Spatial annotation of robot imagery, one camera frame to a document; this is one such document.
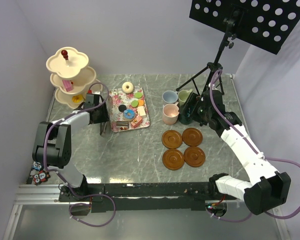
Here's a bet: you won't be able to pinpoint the white toy donut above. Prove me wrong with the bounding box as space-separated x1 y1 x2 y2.
121 81 134 94

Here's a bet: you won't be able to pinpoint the pink toy cake slice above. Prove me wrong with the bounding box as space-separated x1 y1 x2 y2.
130 115 143 129

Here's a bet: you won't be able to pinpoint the light blue mug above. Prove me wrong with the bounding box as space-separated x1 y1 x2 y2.
162 90 178 106

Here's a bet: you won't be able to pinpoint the pink toy popsicle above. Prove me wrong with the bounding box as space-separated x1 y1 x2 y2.
62 79 74 92

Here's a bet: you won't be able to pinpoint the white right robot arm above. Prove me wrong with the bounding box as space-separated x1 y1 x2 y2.
180 89 291 215

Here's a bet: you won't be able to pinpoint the metal serving tongs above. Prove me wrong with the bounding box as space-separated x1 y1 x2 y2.
99 121 109 137

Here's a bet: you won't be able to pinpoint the blue frosted toy donut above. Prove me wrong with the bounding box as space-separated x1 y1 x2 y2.
123 109 136 122

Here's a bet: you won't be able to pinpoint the light green mug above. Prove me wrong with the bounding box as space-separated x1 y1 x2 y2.
177 89 193 107

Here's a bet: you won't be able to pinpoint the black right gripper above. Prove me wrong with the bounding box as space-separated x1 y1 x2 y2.
178 92 212 126

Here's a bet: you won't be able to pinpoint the brown wooden coaster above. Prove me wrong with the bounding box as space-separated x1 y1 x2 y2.
182 127 203 147
183 146 206 168
161 130 183 149
162 149 185 171

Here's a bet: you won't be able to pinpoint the black perforated calibration board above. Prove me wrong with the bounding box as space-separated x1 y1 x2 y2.
189 0 300 55

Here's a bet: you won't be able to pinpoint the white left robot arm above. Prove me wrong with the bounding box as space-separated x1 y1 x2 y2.
32 93 109 201

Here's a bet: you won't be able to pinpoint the chocolate layer toy cake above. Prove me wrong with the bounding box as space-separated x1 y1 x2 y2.
116 121 130 130

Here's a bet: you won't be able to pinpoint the pink mug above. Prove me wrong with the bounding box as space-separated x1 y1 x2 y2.
162 101 180 125

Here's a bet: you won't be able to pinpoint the aluminium frame rail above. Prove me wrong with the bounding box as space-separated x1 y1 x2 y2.
2 184 66 240

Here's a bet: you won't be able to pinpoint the orange toy macaron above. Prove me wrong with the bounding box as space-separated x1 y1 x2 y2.
138 99 144 107

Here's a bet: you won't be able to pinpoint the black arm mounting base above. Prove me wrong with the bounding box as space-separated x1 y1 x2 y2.
58 182 235 213

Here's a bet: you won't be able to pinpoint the green toy macaron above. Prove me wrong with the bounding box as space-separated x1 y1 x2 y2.
134 92 143 99
130 100 139 108

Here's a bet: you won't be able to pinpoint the black toy cookie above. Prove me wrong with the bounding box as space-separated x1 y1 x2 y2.
118 104 127 113

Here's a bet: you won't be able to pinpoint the cream toy wafer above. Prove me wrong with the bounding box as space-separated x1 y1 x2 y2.
137 106 147 119

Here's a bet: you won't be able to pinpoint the floral serving tray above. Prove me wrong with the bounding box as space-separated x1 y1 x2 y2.
108 86 151 133

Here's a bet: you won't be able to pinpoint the cream three-tier dessert stand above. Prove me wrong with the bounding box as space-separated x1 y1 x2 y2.
45 46 104 109

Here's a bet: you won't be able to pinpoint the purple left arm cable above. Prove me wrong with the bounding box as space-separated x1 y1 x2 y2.
43 82 117 228

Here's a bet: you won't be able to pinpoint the dark green mug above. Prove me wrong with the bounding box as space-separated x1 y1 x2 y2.
178 104 194 125

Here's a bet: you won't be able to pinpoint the yellow toy tart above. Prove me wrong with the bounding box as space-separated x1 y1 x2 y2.
71 94 85 105

